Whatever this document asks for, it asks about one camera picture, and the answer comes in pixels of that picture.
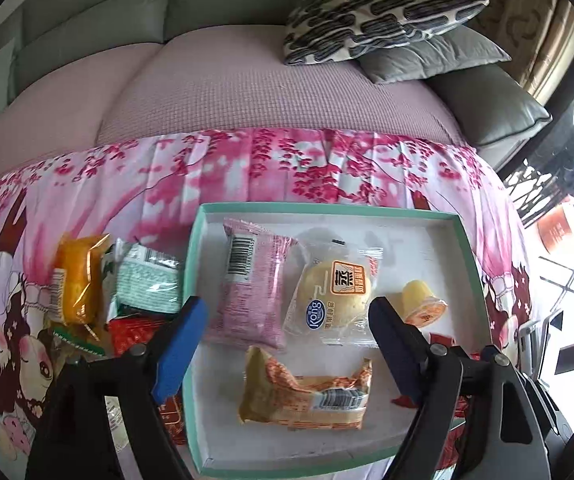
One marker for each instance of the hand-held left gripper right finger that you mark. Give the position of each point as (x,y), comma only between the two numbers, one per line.
(397,355)

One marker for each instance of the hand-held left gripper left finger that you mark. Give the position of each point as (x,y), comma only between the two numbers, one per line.
(182,350)

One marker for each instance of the yellow jelly cup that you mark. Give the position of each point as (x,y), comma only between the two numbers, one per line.
(419,305)

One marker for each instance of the green foil snack packet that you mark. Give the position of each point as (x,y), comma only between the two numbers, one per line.
(149,280)

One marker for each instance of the pink snack packet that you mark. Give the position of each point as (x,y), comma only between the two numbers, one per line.
(252,300)

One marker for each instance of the yellow bun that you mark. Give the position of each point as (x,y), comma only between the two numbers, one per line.
(327,295)

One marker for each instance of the small white and green packet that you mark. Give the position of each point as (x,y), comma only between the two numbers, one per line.
(109,265)

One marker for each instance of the cream and orange snack packet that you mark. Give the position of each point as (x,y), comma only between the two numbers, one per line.
(292,400)

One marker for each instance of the teal shallow box tray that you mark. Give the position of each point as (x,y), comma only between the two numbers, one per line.
(407,240)

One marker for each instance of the orange clear-wrapped snack packet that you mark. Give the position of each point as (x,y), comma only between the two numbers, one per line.
(79,280)

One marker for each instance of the pink printed blanket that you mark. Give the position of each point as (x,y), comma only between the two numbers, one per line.
(267,170)

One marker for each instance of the orange pot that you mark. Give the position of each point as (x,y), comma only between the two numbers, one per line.
(559,232)

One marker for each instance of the black folding chair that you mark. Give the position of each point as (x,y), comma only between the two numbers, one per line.
(572,160)

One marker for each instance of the pink sofa cover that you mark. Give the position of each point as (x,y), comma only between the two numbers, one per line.
(217,80)

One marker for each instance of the grey pillow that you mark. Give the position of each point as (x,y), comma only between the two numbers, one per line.
(427,57)

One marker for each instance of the black and cream patterned pillow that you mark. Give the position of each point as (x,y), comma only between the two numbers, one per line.
(367,15)

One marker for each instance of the grey sofa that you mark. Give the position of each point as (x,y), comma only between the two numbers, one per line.
(117,0)

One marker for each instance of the beige patterned curtain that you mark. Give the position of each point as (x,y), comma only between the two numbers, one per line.
(532,25)

